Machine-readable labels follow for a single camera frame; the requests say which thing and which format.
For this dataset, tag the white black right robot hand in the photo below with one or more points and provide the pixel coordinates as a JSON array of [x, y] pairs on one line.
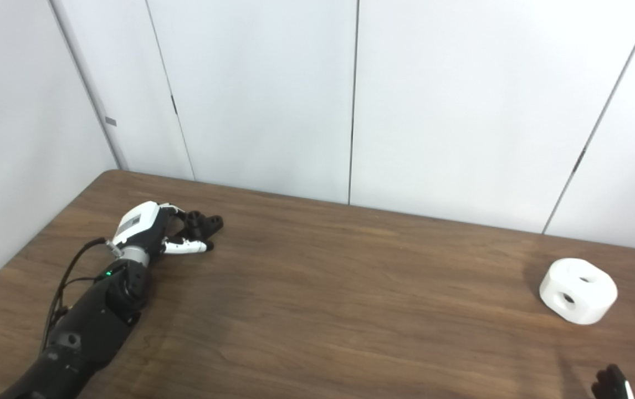
[[612, 385]]

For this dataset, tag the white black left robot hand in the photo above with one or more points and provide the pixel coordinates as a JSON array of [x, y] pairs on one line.
[[140, 224]]

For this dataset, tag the black flanged holder part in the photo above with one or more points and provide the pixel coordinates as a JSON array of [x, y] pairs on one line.
[[206, 224]]

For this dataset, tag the white block with holes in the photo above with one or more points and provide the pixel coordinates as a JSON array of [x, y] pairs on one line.
[[586, 299]]

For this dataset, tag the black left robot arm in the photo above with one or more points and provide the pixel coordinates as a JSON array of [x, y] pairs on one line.
[[96, 321]]

